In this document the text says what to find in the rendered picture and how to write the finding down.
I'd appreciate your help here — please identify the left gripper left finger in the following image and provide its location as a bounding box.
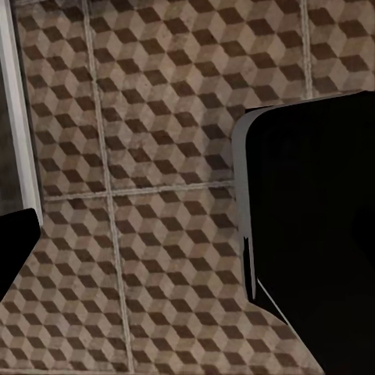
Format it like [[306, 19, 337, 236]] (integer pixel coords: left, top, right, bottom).
[[0, 208, 41, 301]]

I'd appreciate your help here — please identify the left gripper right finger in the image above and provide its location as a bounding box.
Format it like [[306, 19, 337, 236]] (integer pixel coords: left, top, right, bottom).
[[350, 207, 375, 269]]

